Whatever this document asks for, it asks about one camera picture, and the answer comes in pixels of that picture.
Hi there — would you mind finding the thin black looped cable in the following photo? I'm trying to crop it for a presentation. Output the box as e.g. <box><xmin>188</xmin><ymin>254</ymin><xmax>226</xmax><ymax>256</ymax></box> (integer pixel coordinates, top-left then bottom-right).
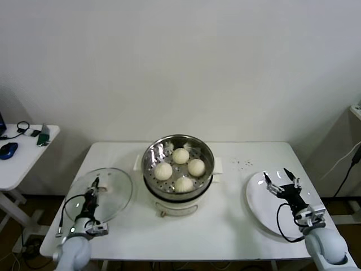
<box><xmin>0</xmin><ymin>121</ymin><xmax>31</xmax><ymax>141</ymax></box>

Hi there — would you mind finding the stainless steel steamer basket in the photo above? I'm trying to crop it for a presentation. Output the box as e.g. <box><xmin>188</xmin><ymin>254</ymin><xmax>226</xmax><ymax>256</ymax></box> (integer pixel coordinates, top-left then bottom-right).
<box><xmin>142</xmin><ymin>134</ymin><xmax>215</xmax><ymax>198</ymax></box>

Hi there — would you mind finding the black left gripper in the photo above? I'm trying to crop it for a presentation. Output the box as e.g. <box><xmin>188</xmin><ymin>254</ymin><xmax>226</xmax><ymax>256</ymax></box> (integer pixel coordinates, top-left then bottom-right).
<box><xmin>82</xmin><ymin>177</ymin><xmax>102</xmax><ymax>220</ymax></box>

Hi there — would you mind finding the blue computer mouse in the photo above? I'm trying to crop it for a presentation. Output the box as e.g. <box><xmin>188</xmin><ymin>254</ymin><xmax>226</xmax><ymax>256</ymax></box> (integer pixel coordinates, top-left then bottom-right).
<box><xmin>0</xmin><ymin>142</ymin><xmax>20</xmax><ymax>161</ymax></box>

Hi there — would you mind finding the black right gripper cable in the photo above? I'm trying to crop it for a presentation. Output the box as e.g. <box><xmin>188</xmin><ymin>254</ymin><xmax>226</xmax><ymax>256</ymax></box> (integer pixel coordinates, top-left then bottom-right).
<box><xmin>276</xmin><ymin>203</ymin><xmax>307</xmax><ymax>243</ymax></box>

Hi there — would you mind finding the white wall cable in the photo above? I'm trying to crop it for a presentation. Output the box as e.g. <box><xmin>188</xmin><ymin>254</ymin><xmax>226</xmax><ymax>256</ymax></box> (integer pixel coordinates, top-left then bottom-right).
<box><xmin>320</xmin><ymin>141</ymin><xmax>361</xmax><ymax>181</ymax></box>

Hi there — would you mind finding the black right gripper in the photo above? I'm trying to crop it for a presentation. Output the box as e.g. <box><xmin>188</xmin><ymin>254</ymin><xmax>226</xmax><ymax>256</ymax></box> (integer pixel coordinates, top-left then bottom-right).
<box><xmin>263</xmin><ymin>168</ymin><xmax>308</xmax><ymax>212</ymax></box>

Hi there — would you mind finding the white steamed baozi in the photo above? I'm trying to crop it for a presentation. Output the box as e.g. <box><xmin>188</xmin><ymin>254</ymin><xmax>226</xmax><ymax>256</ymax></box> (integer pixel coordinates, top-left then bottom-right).
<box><xmin>187</xmin><ymin>158</ymin><xmax>206</xmax><ymax>177</ymax></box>
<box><xmin>174</xmin><ymin>176</ymin><xmax>195</xmax><ymax>193</ymax></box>
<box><xmin>155</xmin><ymin>163</ymin><xmax>173</xmax><ymax>181</ymax></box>
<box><xmin>171</xmin><ymin>148</ymin><xmax>190</xmax><ymax>165</ymax></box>

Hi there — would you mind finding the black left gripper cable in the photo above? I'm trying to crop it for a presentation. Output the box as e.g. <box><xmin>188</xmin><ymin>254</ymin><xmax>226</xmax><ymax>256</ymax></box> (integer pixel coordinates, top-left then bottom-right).
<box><xmin>58</xmin><ymin>193</ymin><xmax>87</xmax><ymax>235</ymax></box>

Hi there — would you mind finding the dark laptop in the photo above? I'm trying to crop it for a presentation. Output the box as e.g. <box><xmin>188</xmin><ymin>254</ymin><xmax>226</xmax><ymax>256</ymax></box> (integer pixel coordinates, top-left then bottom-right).
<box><xmin>0</xmin><ymin>110</ymin><xmax>8</xmax><ymax>138</ymax></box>

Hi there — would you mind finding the white side table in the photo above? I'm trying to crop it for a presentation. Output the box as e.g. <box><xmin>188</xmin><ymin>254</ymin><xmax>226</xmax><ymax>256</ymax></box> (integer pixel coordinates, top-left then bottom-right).
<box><xmin>0</xmin><ymin>124</ymin><xmax>61</xmax><ymax>249</ymax></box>

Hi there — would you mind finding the black power cable with plug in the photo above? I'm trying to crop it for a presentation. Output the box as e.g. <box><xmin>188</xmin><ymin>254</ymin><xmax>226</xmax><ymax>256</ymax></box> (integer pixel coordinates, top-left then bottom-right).
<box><xmin>332</xmin><ymin>146</ymin><xmax>361</xmax><ymax>200</ymax></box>

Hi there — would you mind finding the white round plate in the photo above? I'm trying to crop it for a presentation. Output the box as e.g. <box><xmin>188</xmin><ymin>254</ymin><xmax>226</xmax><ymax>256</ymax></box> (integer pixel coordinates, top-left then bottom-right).
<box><xmin>245</xmin><ymin>170</ymin><xmax>322</xmax><ymax>237</ymax></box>

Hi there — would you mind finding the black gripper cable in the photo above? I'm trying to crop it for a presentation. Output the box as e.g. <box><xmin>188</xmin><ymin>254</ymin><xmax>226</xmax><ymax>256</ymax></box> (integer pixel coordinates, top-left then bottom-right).
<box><xmin>276</xmin><ymin>203</ymin><xmax>307</xmax><ymax>243</ymax></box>
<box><xmin>58</xmin><ymin>193</ymin><xmax>87</xmax><ymax>235</ymax></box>

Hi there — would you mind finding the round glass pot lid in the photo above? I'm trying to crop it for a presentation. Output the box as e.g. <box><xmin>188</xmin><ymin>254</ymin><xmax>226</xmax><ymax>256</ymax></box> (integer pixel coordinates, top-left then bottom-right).
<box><xmin>64</xmin><ymin>167</ymin><xmax>134</xmax><ymax>226</ymax></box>

